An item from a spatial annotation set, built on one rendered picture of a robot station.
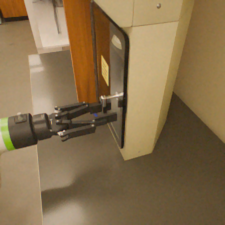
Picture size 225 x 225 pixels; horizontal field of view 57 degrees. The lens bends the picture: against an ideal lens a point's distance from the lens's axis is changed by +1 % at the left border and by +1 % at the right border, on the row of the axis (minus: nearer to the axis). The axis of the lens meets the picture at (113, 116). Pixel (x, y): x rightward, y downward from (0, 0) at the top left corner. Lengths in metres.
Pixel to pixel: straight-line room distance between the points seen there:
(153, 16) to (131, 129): 0.33
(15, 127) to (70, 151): 0.28
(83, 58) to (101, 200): 0.54
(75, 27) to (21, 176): 1.46
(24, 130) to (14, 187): 1.40
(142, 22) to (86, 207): 0.53
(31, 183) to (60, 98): 1.03
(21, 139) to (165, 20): 0.45
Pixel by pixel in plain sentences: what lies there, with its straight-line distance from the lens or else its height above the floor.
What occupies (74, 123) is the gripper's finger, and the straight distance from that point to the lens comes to 0.59.
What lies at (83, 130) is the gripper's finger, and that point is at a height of 1.15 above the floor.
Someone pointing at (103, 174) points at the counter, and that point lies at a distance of 0.73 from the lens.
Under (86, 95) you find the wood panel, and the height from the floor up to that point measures 0.99.
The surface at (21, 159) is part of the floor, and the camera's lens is 2.10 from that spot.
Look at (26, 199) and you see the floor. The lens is 1.86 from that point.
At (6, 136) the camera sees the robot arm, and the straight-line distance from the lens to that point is 0.59.
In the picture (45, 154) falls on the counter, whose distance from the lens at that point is 0.82.
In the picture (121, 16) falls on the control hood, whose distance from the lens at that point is 0.46.
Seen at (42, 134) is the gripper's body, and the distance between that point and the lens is 0.59.
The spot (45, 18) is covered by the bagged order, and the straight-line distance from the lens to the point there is 1.87.
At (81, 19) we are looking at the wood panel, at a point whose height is 1.32.
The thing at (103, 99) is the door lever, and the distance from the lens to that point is 0.59.
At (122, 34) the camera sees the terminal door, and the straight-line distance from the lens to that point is 0.50.
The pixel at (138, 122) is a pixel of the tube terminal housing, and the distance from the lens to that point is 0.64.
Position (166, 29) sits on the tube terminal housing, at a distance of 0.51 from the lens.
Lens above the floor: 1.56
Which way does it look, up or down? 42 degrees down
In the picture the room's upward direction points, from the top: straight up
